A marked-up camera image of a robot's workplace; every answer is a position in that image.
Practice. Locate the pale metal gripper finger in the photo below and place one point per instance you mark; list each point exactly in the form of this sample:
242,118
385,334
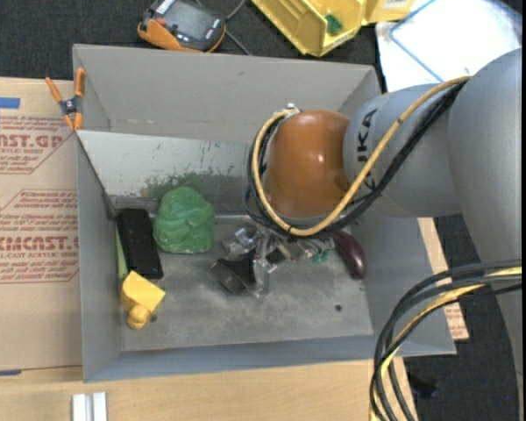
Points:
263,279
239,240

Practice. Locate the black and grey wedge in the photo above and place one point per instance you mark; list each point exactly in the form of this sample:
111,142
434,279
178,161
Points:
234,274

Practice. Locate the grey metal bin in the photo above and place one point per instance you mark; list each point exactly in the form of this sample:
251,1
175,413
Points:
254,314

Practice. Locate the green lumpy toy figure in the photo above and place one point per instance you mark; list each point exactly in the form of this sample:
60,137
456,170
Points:
184,222

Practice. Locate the dark purple toy eggplant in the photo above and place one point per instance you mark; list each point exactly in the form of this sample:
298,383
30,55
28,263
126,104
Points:
354,254

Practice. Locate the black flat block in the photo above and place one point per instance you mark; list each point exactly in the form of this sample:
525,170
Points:
140,244

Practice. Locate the yellow toy block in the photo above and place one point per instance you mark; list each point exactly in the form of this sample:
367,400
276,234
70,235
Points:
141,296

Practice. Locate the pale green flat strip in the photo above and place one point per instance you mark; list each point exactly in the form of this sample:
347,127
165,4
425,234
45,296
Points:
122,257

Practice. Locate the brown cardboard board red print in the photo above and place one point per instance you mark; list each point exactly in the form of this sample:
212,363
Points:
35,305

